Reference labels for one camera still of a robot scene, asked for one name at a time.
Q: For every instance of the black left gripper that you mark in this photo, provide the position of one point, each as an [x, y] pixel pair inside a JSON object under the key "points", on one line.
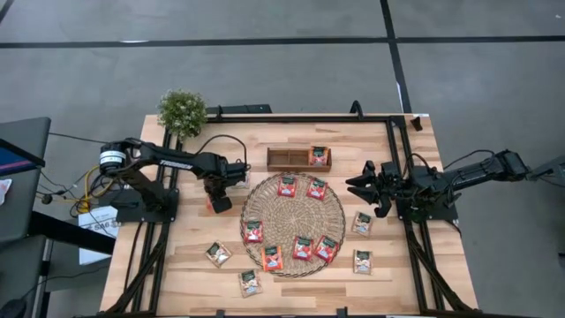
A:
{"points": [[217, 185]]}

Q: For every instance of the black computer mouse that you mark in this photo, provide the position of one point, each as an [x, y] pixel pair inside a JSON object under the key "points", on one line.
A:
{"points": [[11, 309]]}

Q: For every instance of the small black wedge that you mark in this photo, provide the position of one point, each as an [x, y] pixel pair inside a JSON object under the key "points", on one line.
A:
{"points": [[416, 123]]}

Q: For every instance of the black curved bracket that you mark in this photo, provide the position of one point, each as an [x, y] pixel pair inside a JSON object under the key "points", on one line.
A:
{"points": [[356, 108]]}

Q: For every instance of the white printed paper sheet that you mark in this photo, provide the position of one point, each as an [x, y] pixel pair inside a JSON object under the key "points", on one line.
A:
{"points": [[99, 218]]}

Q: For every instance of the black flat bar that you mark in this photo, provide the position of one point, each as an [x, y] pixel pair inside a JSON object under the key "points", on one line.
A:
{"points": [[247, 108]]}

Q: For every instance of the red tea packet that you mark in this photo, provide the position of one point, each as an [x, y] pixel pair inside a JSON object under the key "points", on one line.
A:
{"points": [[303, 248], [326, 249], [317, 190], [287, 187], [253, 232]]}

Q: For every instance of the dark blue laptop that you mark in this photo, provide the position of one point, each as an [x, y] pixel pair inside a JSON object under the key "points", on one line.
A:
{"points": [[13, 161]]}

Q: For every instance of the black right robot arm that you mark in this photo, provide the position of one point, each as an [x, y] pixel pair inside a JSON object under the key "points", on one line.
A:
{"points": [[485, 170]]}

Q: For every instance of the black desk beam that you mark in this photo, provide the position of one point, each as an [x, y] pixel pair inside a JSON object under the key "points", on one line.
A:
{"points": [[66, 232]]}

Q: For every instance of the grey low desk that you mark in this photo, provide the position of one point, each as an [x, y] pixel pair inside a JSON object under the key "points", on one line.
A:
{"points": [[20, 274]]}

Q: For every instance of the green potted plant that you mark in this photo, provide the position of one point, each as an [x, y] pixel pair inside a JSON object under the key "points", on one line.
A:
{"points": [[182, 112]]}

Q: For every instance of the round woven placemat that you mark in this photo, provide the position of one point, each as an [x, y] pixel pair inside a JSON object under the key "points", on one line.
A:
{"points": [[291, 216]]}

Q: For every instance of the black power plug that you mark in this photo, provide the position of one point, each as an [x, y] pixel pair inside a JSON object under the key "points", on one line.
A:
{"points": [[47, 199]]}

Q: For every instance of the small white paper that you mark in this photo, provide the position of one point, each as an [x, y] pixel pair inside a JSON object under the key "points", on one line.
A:
{"points": [[3, 190]]}

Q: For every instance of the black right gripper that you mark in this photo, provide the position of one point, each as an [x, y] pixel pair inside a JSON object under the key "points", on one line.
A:
{"points": [[389, 181]]}

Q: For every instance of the wooden compartment box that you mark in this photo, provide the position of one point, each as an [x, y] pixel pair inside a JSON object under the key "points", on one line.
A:
{"points": [[287, 161]]}

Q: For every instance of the black metal rail frame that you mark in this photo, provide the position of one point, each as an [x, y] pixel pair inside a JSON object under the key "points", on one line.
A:
{"points": [[265, 118]]}

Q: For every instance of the orange tea packet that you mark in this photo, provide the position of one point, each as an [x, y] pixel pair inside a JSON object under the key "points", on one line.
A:
{"points": [[272, 258], [318, 156], [209, 205]]}

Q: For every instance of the grey stand leg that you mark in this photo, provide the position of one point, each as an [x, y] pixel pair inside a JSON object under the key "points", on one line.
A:
{"points": [[549, 170]]}

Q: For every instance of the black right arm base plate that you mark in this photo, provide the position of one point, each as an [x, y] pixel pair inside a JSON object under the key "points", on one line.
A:
{"points": [[441, 215]]}

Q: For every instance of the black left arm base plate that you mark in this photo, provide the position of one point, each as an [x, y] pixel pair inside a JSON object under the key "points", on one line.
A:
{"points": [[123, 215]]}

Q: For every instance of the small black clamp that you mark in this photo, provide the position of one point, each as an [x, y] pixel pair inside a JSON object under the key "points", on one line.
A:
{"points": [[220, 313], [342, 312]]}

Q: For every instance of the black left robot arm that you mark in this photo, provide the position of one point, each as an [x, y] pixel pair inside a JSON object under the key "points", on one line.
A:
{"points": [[176, 161]]}

